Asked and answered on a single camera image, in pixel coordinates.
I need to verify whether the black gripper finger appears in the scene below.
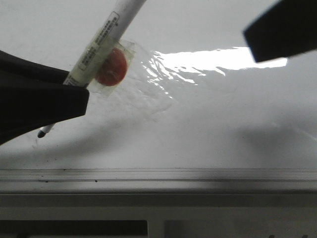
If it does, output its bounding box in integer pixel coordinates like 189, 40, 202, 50
0, 51, 89, 144
243, 0, 317, 62

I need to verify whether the white whiteboard with aluminium frame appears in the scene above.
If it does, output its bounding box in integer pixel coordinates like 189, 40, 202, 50
0, 0, 317, 193

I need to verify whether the red round magnet taped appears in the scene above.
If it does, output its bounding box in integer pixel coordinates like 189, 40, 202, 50
95, 48, 128, 86

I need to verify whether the white black whiteboard marker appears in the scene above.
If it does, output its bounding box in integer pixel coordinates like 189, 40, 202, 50
37, 0, 147, 139

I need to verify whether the grey furniture below whiteboard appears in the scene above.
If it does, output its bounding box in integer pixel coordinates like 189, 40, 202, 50
0, 193, 317, 238

